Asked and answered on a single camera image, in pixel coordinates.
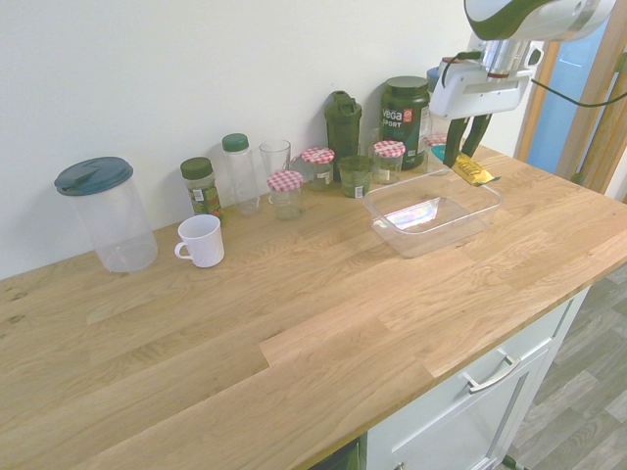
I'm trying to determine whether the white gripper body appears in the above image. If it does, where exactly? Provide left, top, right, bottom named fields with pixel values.
left=429, top=60, right=534, bottom=121

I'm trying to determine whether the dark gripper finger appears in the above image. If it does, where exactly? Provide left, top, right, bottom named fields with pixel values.
left=461, top=113, right=493, bottom=158
left=442, top=117, right=471, bottom=167

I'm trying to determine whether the yellow teal protein bar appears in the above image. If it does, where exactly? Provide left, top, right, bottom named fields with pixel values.
left=428, top=144, right=502, bottom=189

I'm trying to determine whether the dark Vega protein tub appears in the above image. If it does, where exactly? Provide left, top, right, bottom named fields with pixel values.
left=380, top=75, right=433, bottom=171

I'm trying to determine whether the clear plastic rectangular container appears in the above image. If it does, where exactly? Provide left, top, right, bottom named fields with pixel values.
left=362, top=167, right=505, bottom=259

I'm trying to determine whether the small green tinted cup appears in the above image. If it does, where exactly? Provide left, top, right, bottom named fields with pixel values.
left=336, top=155, right=375, bottom=199

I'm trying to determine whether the dark green shaker bottle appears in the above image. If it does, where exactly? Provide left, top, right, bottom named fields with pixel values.
left=323, top=89, right=363, bottom=183

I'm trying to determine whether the clear drinking glass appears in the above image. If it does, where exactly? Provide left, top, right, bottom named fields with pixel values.
left=259, top=139, right=292, bottom=178

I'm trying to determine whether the clear bottle with green lid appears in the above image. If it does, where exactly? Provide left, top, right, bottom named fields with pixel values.
left=220, top=132, right=262, bottom=217

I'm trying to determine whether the spice jar with dark lid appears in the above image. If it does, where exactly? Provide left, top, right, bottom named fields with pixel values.
left=179, top=156, right=225, bottom=224

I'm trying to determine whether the white mug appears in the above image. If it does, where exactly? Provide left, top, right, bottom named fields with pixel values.
left=173, top=213, right=225, bottom=269

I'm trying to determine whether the clear pitcher with teal lid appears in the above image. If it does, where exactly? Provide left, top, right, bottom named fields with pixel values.
left=53, top=156, right=160, bottom=274

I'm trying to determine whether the black camera cable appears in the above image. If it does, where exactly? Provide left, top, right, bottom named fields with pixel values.
left=437, top=50, right=485, bottom=90

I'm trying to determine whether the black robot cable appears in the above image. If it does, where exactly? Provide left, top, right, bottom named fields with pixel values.
left=530, top=75, right=627, bottom=108

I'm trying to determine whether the silver drawer handle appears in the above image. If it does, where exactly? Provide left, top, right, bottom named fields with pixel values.
left=462, top=354, right=521, bottom=395

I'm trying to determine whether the white drawer with handle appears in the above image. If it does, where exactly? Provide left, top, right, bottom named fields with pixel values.
left=365, top=283, right=594, bottom=470

